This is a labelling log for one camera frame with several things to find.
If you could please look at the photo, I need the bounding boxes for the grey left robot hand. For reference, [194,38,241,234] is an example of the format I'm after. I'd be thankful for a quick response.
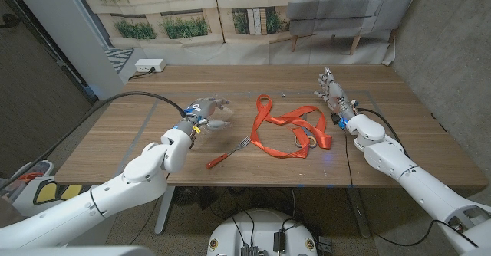
[174,97,233,134]

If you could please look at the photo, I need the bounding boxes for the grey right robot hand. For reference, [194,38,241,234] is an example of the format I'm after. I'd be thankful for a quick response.
[313,67,358,122]

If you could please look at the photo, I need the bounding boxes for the red-handled metal fork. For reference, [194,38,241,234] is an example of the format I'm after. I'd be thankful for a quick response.
[205,136,252,170]

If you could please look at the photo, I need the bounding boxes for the clear plastic clamshell container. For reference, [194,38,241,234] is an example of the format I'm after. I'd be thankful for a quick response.
[191,97,236,149]

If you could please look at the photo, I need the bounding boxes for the white power strip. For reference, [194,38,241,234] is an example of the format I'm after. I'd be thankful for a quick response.
[134,58,167,74]

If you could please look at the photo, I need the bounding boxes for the black fan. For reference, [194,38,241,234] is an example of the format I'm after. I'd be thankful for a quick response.
[172,186,200,207]

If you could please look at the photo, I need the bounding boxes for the printed garden backdrop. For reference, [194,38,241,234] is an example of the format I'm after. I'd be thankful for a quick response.
[74,0,425,66]

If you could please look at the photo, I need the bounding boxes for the white table leg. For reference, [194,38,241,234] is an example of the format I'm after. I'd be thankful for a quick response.
[154,185,176,235]

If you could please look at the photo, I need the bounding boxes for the dark table leg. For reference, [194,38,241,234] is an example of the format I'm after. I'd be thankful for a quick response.
[347,186,372,238]

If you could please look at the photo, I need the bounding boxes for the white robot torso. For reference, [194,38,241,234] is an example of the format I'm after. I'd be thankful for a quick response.
[206,208,319,256]

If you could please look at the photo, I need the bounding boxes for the white plastic bin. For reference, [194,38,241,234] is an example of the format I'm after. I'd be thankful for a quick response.
[9,159,54,192]

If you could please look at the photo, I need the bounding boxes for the person's brown trouser leg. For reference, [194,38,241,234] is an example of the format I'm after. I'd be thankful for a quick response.
[0,198,22,228]

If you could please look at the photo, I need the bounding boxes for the thick black cable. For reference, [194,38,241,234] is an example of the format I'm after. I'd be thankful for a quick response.
[0,90,188,192]
[356,107,410,157]

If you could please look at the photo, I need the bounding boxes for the thin black cable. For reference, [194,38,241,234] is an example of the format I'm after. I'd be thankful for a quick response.
[128,133,200,245]
[343,129,479,248]

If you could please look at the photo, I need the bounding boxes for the black power cord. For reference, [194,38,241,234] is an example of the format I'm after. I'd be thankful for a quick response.
[128,68,157,81]

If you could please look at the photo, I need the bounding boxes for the red fabric strap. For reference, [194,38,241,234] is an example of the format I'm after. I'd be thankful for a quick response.
[249,94,333,159]

